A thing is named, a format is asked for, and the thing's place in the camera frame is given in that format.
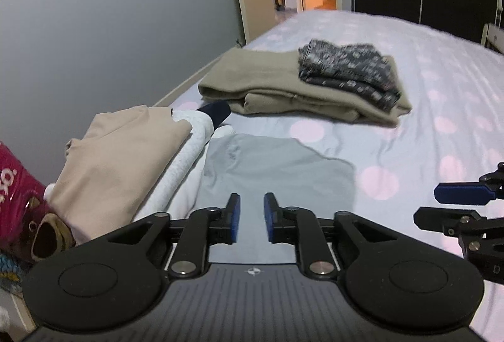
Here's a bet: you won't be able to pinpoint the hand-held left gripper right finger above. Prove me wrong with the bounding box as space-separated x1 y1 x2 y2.
263 191 395 280

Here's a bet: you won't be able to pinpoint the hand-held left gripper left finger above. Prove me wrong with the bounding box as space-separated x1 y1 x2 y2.
112 192 242 280

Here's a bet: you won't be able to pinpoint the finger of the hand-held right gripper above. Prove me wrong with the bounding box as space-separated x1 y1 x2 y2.
434 162 504 206
413 207 504 239

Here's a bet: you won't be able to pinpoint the grey long-sleeve shirt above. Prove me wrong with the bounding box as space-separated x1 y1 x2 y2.
196 133 357 264

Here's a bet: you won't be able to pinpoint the white fleece garment navy cuff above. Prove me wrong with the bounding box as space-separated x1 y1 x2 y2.
134 101 237 225

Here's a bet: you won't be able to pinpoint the grey pink-dotted bed cover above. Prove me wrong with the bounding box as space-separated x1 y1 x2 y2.
152 9 504 342

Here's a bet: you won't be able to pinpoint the cream folded garment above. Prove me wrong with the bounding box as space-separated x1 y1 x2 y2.
47 106 194 247

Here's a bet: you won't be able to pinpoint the folded khaki pants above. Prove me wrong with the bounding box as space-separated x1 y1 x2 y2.
198 48 413 127

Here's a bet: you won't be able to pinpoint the white nightstand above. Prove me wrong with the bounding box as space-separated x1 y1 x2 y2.
482 9 504 54

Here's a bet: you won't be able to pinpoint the dark patterned folded garment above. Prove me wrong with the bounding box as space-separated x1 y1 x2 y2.
297 39 402 111

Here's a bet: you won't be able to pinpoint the red bear plush cushion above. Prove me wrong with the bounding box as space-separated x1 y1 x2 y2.
0 141 78 265

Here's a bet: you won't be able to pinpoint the teal knitted cloth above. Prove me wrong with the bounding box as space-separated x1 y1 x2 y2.
0 251 34 294

